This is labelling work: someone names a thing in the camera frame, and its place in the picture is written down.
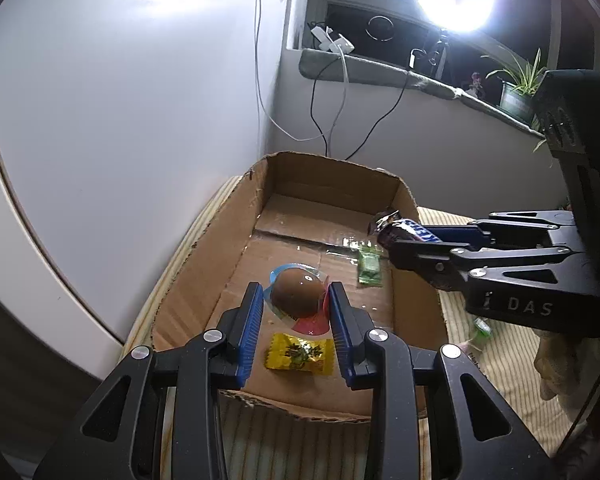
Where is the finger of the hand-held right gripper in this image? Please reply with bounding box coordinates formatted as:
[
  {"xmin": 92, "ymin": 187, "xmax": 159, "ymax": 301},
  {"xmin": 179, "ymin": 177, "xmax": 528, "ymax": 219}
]
[
  {"xmin": 419, "ymin": 211, "xmax": 578, "ymax": 251},
  {"xmin": 389, "ymin": 239, "xmax": 588, "ymax": 293}
]

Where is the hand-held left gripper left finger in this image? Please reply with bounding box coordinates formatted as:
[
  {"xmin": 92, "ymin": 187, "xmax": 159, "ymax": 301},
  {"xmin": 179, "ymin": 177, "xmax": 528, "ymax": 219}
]
[{"xmin": 32, "ymin": 281, "xmax": 266, "ymax": 480}]

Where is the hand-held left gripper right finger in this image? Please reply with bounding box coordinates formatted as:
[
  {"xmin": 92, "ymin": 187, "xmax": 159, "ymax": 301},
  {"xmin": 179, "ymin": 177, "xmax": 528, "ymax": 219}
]
[{"xmin": 328, "ymin": 281, "xmax": 561, "ymax": 480}]

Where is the brown chocolate bar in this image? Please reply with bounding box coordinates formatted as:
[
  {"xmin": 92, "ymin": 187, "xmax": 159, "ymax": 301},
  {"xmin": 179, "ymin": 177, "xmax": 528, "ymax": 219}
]
[{"xmin": 370, "ymin": 210, "xmax": 443, "ymax": 252}]

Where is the yellow candy packet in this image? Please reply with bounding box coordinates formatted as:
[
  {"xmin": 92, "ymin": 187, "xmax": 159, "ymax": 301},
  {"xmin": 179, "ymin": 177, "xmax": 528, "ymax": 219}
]
[{"xmin": 264, "ymin": 332, "xmax": 333, "ymax": 373}]

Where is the brown egg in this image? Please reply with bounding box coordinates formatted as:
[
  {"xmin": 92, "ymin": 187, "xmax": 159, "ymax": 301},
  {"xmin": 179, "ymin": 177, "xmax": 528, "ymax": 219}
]
[{"xmin": 262, "ymin": 262, "xmax": 333, "ymax": 336}]

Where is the cardboard box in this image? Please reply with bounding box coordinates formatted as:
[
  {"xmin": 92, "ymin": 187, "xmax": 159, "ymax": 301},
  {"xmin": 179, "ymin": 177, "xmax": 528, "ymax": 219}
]
[{"xmin": 150, "ymin": 151, "xmax": 451, "ymax": 423}]

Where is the person's right hand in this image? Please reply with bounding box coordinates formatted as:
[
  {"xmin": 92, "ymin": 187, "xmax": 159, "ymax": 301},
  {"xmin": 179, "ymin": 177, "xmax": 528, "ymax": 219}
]
[{"xmin": 534, "ymin": 332, "xmax": 583, "ymax": 411}]

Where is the striped bed mat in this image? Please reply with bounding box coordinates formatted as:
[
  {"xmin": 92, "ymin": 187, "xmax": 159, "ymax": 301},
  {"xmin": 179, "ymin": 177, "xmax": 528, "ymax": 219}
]
[{"xmin": 122, "ymin": 175, "xmax": 581, "ymax": 480}]

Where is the potted spider plant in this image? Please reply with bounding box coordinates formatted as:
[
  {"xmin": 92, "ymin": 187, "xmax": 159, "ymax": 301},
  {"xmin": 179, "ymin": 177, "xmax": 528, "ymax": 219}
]
[{"xmin": 480, "ymin": 47, "xmax": 549, "ymax": 153}]

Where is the small purple figurine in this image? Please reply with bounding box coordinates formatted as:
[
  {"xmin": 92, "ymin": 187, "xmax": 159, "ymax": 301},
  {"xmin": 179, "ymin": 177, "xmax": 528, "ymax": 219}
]
[{"xmin": 462, "ymin": 72, "xmax": 487, "ymax": 99}]

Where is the black tripod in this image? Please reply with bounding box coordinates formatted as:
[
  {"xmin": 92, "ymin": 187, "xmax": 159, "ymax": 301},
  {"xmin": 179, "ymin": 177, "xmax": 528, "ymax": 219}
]
[{"xmin": 424, "ymin": 27, "xmax": 456, "ymax": 82}]

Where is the white power strip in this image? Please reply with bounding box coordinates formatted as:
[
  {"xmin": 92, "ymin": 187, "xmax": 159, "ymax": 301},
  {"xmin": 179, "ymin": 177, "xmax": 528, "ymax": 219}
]
[{"xmin": 310, "ymin": 24, "xmax": 356, "ymax": 54}]

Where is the window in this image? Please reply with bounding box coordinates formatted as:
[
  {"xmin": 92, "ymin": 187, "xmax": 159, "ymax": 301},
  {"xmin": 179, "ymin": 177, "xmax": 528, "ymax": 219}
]
[{"xmin": 285, "ymin": 0, "xmax": 600, "ymax": 128}]

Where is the dark cable with adapter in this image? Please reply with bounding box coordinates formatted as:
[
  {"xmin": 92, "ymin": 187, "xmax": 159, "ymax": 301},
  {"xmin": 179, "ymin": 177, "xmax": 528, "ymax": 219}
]
[{"xmin": 344, "ymin": 49, "xmax": 427, "ymax": 162}]

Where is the thick white cable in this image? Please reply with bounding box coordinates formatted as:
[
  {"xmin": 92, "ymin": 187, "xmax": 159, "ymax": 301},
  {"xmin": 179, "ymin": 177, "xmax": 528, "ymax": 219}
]
[{"xmin": 327, "ymin": 50, "xmax": 352, "ymax": 156}]

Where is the black cable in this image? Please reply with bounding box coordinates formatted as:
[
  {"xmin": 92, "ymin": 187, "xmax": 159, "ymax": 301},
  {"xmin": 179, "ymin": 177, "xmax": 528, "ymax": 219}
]
[{"xmin": 307, "ymin": 55, "xmax": 348, "ymax": 157}]

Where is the thin white cable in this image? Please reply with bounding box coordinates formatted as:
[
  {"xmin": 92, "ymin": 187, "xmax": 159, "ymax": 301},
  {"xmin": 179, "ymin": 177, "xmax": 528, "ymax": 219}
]
[{"xmin": 253, "ymin": 0, "xmax": 328, "ymax": 143}]

